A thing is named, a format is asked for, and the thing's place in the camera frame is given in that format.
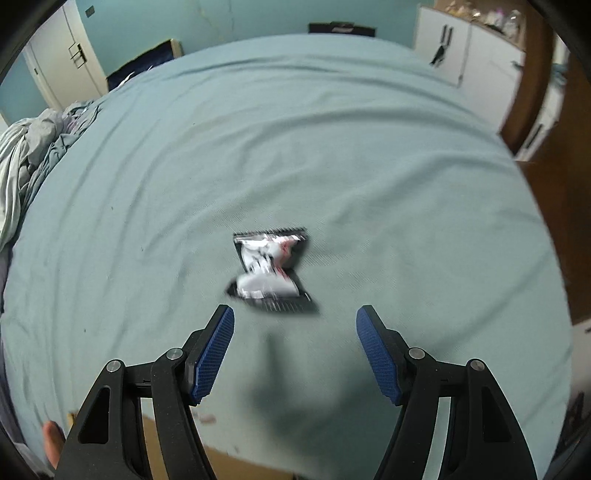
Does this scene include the brown cardboard box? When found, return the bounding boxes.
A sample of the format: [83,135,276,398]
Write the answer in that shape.
[57,389,294,479]

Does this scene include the teal bed sheet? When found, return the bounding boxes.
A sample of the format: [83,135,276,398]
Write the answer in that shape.
[1,34,572,479]

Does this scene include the white door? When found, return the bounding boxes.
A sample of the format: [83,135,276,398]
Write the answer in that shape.
[23,0,107,110]

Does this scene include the white cabinet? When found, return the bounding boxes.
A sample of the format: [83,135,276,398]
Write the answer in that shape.
[413,4,569,160]

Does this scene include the black box behind bed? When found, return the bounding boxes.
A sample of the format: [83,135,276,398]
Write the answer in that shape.
[308,21,377,38]

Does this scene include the lone black white snack packet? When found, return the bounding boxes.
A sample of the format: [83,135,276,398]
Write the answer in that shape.
[226,227,317,313]

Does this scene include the brown wooden chair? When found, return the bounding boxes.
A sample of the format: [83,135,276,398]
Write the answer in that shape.
[501,1,590,324]

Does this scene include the crumpled grey blanket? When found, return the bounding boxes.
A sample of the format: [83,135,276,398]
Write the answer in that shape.
[1,101,100,248]

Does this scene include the dark blue framed picture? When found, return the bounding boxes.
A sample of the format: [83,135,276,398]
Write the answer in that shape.
[106,39,183,91]

